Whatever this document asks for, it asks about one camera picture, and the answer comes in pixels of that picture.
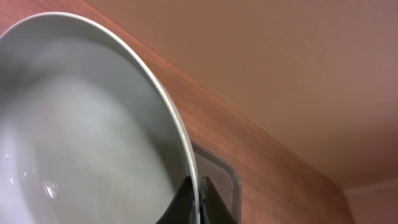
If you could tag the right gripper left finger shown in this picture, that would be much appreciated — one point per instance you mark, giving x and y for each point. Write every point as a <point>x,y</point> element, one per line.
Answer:
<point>181,210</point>

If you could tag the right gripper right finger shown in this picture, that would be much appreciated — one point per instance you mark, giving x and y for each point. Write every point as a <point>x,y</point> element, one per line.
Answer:
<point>212,208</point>

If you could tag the white plate top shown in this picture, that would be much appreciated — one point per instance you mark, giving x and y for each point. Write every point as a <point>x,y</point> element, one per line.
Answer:
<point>88,132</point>

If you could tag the black rectangular water basin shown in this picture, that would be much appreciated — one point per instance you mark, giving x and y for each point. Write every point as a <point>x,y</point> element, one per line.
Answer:
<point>224,177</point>

